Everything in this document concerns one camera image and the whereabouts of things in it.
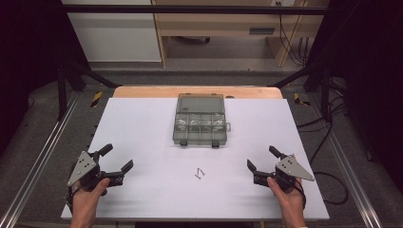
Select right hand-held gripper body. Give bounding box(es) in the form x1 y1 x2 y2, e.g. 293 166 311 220
253 154 316 193

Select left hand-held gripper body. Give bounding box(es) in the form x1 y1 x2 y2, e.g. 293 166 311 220
66 150 125 193

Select clear grey compartment box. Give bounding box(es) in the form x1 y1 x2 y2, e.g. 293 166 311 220
172 92 232 148

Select person's right hand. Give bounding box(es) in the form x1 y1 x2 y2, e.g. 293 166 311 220
266 176 307 219

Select person's left hand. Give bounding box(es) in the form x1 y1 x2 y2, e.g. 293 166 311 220
71 178 111 218

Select white table mat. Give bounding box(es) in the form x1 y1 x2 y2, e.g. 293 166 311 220
61 97 331 221

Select yellow clamp left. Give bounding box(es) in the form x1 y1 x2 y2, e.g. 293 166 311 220
90 91 105 108

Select yellow clamp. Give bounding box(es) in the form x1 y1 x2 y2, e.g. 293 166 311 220
293 92 312 107
90 91 105 108

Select yellow clamp right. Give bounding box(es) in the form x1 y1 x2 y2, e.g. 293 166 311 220
293 92 312 107

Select dark curtain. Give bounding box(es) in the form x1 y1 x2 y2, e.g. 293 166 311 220
0 0 72 156
312 0 403 184

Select white cabinet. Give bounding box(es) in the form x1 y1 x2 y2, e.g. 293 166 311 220
61 0 163 63

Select wooden desk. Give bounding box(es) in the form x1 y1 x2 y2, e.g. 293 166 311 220
151 0 331 68

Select white power socket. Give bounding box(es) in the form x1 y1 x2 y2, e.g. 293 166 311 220
271 0 297 8

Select metal floor rail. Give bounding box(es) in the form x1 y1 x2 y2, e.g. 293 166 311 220
0 91 81 228
308 94 385 228

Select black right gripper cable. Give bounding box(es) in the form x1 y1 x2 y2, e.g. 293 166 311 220
294 171 350 210

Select black floor cables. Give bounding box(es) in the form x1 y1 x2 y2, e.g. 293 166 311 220
297 94 348 165

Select black frame strut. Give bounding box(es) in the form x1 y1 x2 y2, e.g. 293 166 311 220
56 60 122 122
270 60 334 124

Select black desk cables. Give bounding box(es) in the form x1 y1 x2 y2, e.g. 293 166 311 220
278 2 311 67

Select black horizontal frame bar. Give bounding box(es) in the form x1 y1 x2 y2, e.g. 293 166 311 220
61 4 331 15

